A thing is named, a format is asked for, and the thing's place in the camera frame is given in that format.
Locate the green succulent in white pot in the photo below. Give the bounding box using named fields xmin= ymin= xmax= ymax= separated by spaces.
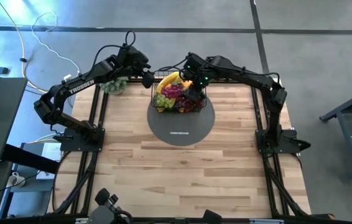
xmin=100 ymin=77 xmax=129 ymax=95

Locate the pink grape bunch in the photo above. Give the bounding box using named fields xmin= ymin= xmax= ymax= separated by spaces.
xmin=161 ymin=83 xmax=185 ymax=100

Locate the white paper sheet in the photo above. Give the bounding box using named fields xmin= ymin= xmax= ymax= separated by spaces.
xmin=35 ymin=141 xmax=62 ymax=181

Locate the green grape bunch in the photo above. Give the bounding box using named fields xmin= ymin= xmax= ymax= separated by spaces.
xmin=153 ymin=93 xmax=175 ymax=110

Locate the yellow floor cable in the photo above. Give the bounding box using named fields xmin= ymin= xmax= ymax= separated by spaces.
xmin=0 ymin=0 xmax=52 ymax=94

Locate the white floor cable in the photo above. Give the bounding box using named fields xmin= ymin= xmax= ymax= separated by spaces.
xmin=30 ymin=11 xmax=81 ymax=81

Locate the yellow banana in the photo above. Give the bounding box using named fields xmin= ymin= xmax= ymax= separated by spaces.
xmin=156 ymin=71 xmax=183 ymax=94

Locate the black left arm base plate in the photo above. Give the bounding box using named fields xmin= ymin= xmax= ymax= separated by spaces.
xmin=53 ymin=127 xmax=105 ymax=152

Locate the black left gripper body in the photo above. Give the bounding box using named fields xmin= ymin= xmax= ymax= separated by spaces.
xmin=116 ymin=44 xmax=152 ymax=78

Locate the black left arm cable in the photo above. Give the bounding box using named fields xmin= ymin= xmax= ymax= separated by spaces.
xmin=88 ymin=30 xmax=137 ymax=82

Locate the black desk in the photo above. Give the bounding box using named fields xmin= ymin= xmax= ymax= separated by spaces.
xmin=0 ymin=77 xmax=60 ymax=175

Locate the white mug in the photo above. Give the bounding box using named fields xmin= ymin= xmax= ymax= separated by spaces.
xmin=6 ymin=171 xmax=27 ymax=189

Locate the small black device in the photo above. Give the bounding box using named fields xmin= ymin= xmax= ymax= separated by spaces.
xmin=202 ymin=209 xmax=223 ymax=224

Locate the grey round woven placemat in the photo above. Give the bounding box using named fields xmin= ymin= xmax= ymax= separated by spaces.
xmin=147 ymin=83 xmax=216 ymax=146

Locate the black jointed device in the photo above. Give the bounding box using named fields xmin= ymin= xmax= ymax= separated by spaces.
xmin=86 ymin=187 xmax=133 ymax=224

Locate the black wire basket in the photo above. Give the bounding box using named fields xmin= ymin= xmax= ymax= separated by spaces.
xmin=150 ymin=70 xmax=208 ymax=113

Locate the dark red grape bunch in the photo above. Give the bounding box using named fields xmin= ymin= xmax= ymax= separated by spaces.
xmin=174 ymin=95 xmax=205 ymax=113

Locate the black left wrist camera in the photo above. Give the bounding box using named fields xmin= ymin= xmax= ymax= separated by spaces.
xmin=141 ymin=70 xmax=156 ymax=90

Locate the silver frame bracket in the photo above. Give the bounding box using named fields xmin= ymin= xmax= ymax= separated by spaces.
xmin=249 ymin=218 xmax=285 ymax=224

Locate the black aluminium table frame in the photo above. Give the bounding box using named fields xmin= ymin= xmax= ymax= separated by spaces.
xmin=51 ymin=76 xmax=310 ymax=224

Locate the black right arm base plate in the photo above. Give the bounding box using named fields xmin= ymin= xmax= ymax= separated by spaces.
xmin=255 ymin=129 xmax=312 ymax=154

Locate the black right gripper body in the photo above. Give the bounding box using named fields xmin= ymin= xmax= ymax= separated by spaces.
xmin=181 ymin=52 xmax=211 ymax=91

